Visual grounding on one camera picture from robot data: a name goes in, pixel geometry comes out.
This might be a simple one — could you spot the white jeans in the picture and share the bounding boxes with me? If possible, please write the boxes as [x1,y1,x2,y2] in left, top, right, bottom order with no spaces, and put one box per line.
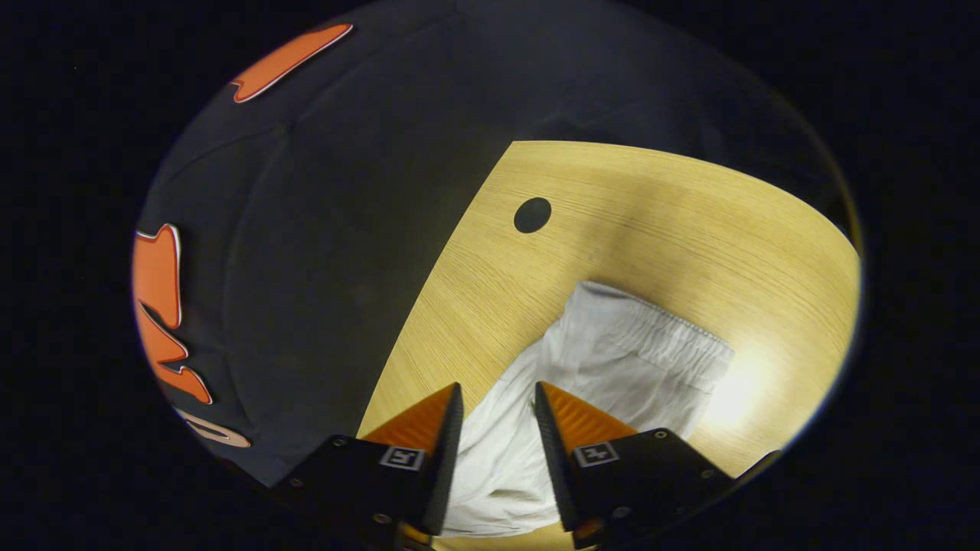
[440,281,734,538]

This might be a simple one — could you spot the black backdrop cloth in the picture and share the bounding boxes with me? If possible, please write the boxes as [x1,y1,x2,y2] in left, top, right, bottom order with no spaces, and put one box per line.
[134,0,854,491]

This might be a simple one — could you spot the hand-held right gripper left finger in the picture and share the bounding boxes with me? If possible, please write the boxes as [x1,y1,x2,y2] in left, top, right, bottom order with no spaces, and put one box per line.
[272,382,466,549]

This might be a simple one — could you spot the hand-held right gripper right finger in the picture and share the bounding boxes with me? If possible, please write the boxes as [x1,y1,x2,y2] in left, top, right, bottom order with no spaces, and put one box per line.
[534,381,736,549]

